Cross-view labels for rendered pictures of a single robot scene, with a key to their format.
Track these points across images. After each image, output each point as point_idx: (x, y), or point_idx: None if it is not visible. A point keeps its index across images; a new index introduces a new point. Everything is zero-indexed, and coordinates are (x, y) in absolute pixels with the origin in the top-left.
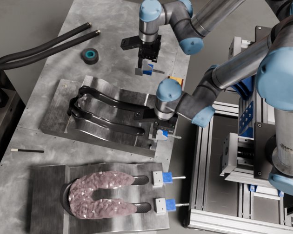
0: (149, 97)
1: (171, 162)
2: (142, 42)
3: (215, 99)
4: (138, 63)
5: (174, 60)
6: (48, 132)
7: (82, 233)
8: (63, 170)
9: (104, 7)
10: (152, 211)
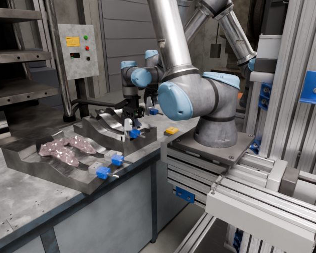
0: (145, 124)
1: (173, 243)
2: None
3: (156, 74)
4: (144, 98)
5: (183, 126)
6: (75, 129)
7: (29, 161)
8: (58, 131)
9: (159, 105)
10: (87, 170)
